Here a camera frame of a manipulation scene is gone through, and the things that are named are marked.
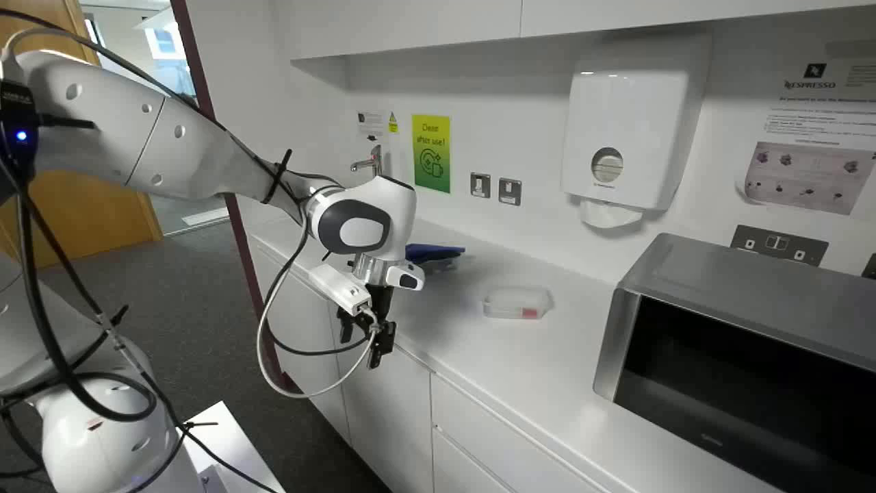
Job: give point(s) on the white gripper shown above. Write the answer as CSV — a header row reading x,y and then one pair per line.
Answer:
x,y
380,279

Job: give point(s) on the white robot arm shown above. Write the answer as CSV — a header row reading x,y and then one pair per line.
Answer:
x,y
101,423

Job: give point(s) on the blue cloth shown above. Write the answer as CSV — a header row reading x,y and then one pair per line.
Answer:
x,y
432,253

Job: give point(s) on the chrome hot water tap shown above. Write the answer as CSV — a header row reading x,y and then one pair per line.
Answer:
x,y
372,162

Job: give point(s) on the yellow warning sticker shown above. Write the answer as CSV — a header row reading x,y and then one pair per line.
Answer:
x,y
392,125

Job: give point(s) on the white instruction label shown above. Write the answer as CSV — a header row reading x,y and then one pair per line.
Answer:
x,y
372,125

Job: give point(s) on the green clean after use sign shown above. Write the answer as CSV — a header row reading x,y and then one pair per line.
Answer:
x,y
432,151

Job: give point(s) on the white paper towel dispenser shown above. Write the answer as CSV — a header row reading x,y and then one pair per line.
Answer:
x,y
621,143

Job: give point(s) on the stainless steel microwave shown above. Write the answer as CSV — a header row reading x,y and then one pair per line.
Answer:
x,y
765,364

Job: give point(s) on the white instruction poster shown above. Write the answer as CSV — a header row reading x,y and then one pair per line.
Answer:
x,y
817,146

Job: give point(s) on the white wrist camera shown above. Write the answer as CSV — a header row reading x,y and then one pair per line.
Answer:
x,y
342,290

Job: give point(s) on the right wall switch plate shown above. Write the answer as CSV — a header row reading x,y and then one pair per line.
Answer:
x,y
510,194

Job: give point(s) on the double wall socket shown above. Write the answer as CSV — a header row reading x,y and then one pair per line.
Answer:
x,y
778,246

